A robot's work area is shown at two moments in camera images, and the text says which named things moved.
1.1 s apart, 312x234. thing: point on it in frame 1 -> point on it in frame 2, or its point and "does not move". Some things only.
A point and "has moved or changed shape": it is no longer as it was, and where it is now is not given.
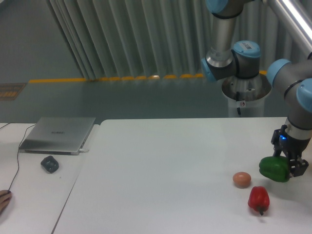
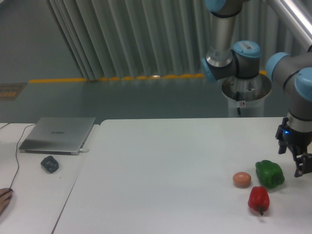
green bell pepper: (275, 167) has moved or changed shape
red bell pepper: (259, 199) does not move
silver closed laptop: (57, 135) does not move
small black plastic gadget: (50, 164) does not move
